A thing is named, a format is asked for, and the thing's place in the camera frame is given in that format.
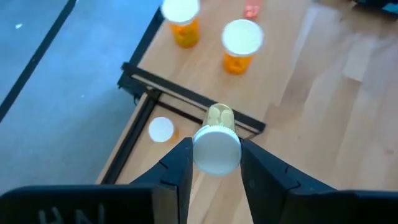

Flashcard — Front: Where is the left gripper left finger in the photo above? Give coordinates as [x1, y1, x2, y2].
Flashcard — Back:
[130, 138, 194, 224]

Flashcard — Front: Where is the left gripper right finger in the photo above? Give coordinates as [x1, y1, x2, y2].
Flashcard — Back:
[241, 139, 336, 224]

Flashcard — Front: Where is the large orange medicine bottle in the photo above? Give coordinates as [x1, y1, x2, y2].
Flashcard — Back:
[221, 19, 265, 75]
[148, 116, 180, 144]
[160, 0, 201, 49]

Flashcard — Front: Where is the small green medicine bottle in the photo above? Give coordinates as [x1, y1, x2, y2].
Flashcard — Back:
[192, 103, 243, 177]

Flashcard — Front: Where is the black aluminium rig frame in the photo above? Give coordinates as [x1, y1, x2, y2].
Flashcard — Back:
[99, 90, 161, 185]

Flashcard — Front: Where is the wooden shelf with black frame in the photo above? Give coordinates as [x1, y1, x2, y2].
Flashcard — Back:
[117, 0, 315, 135]

